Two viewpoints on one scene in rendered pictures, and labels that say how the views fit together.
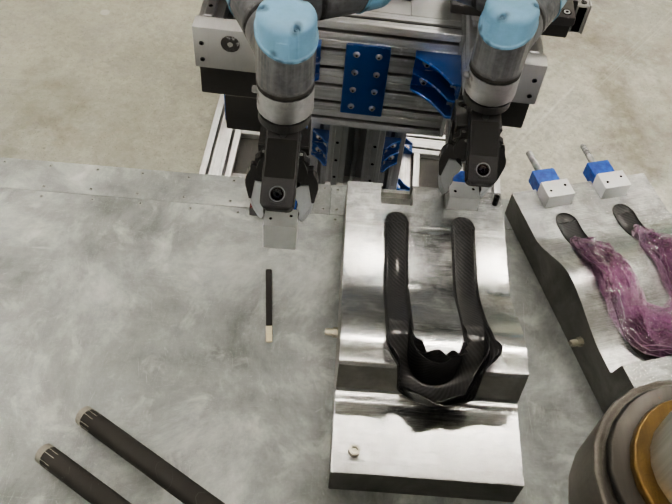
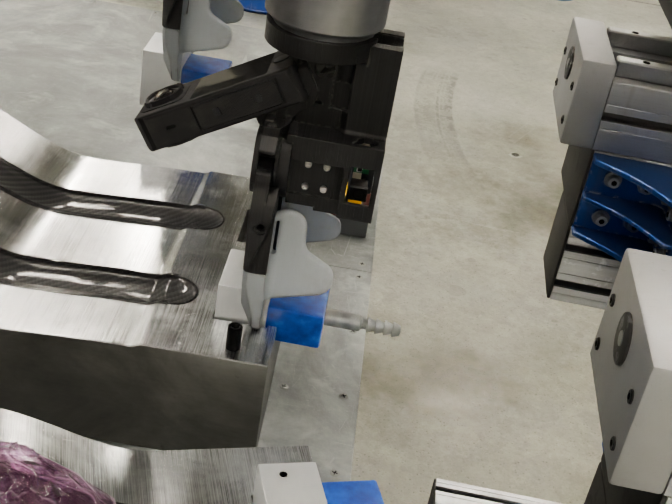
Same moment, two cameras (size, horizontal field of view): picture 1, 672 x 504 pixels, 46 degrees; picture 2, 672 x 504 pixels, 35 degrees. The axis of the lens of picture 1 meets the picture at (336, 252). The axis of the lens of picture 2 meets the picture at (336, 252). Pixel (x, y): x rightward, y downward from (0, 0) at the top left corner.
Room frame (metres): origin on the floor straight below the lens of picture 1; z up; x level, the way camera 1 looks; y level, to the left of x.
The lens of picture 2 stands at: (0.98, -0.83, 1.32)
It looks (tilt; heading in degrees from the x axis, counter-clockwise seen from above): 31 degrees down; 92
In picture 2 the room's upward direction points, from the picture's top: 10 degrees clockwise
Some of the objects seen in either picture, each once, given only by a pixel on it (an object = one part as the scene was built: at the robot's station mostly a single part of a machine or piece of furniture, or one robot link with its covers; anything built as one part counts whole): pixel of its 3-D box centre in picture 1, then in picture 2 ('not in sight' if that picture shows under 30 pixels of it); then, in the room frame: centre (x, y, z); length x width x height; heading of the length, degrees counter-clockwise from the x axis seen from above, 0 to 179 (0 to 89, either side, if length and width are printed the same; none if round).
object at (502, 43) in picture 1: (505, 35); not in sight; (0.93, -0.20, 1.20); 0.09 x 0.08 x 0.11; 152
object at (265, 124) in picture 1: (284, 137); not in sight; (0.80, 0.09, 1.09); 0.09 x 0.08 x 0.12; 2
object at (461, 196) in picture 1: (460, 180); (310, 314); (0.95, -0.20, 0.89); 0.13 x 0.05 x 0.05; 1
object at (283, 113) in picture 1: (282, 96); not in sight; (0.80, 0.09, 1.17); 0.08 x 0.08 x 0.05
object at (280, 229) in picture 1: (283, 205); (216, 80); (0.82, 0.09, 0.93); 0.13 x 0.05 x 0.05; 2
